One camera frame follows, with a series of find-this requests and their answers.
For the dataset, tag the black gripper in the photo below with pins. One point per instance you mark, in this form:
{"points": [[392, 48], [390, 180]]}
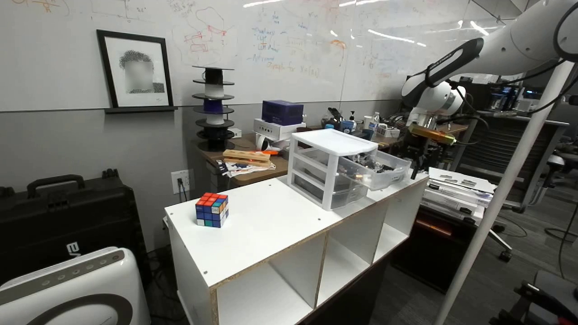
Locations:
{"points": [[430, 157]]}

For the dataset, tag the clear plastic drawer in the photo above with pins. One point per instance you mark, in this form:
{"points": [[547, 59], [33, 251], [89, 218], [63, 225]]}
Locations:
{"points": [[385, 171]]}

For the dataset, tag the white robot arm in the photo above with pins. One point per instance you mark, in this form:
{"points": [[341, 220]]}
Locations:
{"points": [[524, 41]]}

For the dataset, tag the white plastic drawer unit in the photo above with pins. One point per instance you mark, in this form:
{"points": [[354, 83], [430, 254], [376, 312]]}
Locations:
{"points": [[331, 144]]}

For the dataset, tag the stack of magazines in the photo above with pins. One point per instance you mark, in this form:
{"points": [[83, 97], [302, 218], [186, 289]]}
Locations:
{"points": [[461, 186]]}

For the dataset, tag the white pvc pole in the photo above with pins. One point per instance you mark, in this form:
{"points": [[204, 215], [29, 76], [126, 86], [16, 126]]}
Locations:
{"points": [[511, 173]]}

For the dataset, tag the dark side desk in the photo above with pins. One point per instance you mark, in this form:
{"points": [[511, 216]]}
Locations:
{"points": [[511, 131]]}

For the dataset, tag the wooden desk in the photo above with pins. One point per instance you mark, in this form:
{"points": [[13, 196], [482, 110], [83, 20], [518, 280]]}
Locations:
{"points": [[278, 169]]}

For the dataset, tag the purple box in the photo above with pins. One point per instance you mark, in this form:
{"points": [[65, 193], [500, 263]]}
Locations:
{"points": [[282, 112]]}

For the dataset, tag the white flat box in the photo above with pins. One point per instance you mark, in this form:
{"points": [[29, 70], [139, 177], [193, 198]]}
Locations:
{"points": [[273, 128]]}

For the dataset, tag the white shelf cabinet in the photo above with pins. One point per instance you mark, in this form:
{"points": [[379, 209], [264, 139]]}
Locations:
{"points": [[271, 222]]}

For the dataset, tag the scribbled whiteboard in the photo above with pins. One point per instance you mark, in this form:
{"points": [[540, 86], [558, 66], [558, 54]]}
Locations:
{"points": [[289, 41]]}

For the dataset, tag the wooden block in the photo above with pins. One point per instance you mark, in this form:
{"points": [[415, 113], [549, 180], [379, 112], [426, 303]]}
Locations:
{"points": [[246, 155]]}

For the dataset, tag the loose papers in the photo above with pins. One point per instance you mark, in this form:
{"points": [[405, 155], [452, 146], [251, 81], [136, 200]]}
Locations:
{"points": [[246, 168]]}

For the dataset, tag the black spool stack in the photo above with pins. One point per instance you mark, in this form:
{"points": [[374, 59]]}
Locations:
{"points": [[213, 108]]}

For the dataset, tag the rubiks cube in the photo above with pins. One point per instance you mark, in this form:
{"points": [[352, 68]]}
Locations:
{"points": [[210, 209]]}

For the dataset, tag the black hard case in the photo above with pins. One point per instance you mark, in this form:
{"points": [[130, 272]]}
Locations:
{"points": [[65, 222]]}

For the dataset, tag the white rounded appliance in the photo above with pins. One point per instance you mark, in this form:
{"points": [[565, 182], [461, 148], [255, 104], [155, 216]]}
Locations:
{"points": [[60, 289]]}

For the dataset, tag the white wall outlet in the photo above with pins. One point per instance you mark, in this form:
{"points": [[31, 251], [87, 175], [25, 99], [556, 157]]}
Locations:
{"points": [[181, 180]]}

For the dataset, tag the black picture frame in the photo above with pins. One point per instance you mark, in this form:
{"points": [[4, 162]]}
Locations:
{"points": [[136, 72]]}

